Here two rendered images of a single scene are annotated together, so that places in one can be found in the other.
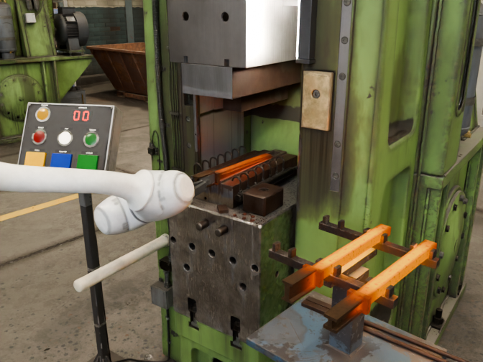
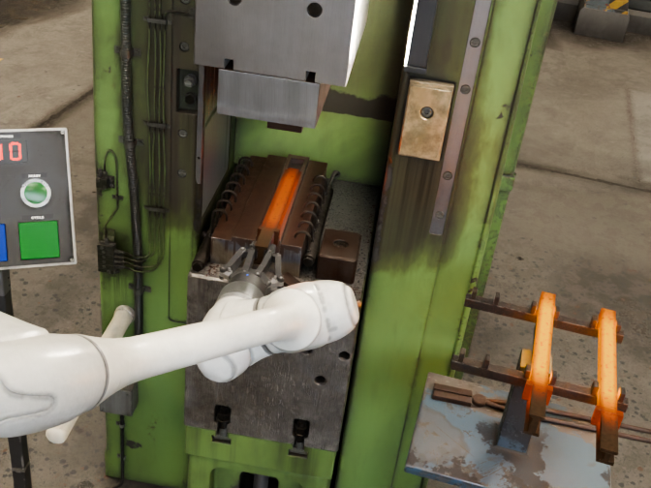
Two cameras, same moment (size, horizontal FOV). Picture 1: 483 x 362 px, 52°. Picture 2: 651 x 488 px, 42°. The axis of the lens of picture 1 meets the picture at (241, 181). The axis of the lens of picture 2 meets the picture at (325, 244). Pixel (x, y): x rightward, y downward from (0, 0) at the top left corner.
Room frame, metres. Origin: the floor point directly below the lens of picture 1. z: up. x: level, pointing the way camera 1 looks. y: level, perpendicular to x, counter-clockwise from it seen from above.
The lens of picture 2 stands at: (0.13, 0.79, 1.97)
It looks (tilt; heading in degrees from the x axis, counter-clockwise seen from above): 32 degrees down; 329
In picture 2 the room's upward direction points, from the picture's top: 7 degrees clockwise
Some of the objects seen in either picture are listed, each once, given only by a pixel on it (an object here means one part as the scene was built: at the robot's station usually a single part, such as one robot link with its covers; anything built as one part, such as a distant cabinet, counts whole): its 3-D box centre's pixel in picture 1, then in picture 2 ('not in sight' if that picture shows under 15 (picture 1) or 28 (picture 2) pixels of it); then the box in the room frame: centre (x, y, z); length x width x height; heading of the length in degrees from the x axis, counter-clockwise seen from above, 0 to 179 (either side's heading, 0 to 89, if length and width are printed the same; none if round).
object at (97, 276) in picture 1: (124, 261); (92, 371); (1.66, 0.44, 0.62); 0.44 x 0.05 x 0.05; 145
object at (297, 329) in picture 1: (345, 346); (511, 442); (1.02, -0.26, 0.74); 0.40 x 0.30 x 0.02; 48
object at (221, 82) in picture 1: (245, 73); (286, 63); (1.71, -0.01, 1.32); 0.42 x 0.20 x 0.10; 145
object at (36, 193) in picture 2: (90, 139); (35, 193); (1.70, 0.53, 1.09); 0.05 x 0.03 x 0.04; 55
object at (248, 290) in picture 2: not in sight; (239, 306); (1.29, 0.25, 1.02); 0.09 x 0.06 x 0.09; 55
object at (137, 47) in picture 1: (148, 72); not in sight; (8.64, 1.60, 0.43); 1.89 x 1.20 x 0.85; 47
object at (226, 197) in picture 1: (244, 173); (273, 207); (1.71, -0.01, 0.96); 0.42 x 0.20 x 0.09; 145
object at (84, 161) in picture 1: (87, 165); (39, 239); (1.65, 0.54, 1.01); 0.07 x 0.05 x 0.07; 80
